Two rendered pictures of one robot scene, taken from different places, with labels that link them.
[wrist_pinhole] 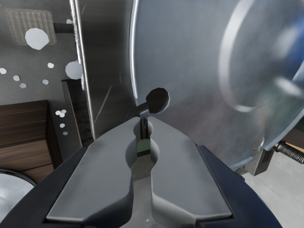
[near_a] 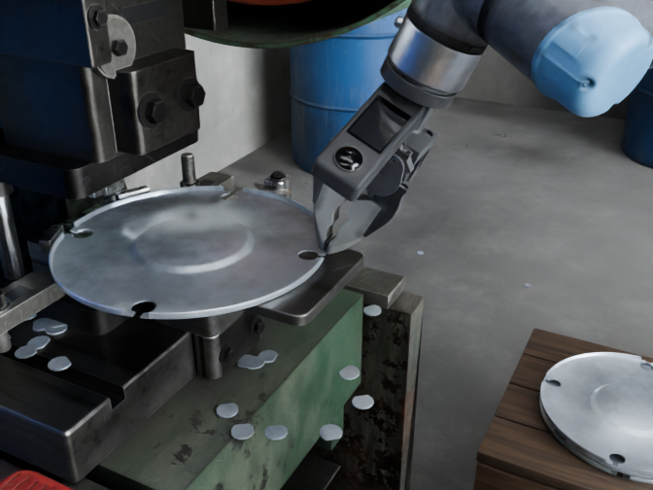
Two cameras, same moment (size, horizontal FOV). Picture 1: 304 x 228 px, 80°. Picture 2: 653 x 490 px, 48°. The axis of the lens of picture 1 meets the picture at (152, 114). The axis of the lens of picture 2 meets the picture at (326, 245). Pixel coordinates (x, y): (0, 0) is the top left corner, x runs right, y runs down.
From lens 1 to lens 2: 0.63 m
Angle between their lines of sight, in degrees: 28
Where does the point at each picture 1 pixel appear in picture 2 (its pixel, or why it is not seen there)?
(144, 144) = not seen: hidden behind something
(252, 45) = (216, 248)
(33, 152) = (508, 445)
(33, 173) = (532, 418)
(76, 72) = (349, 369)
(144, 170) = not seen: hidden behind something
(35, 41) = (365, 400)
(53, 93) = not seen: outside the picture
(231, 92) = (247, 234)
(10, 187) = (574, 416)
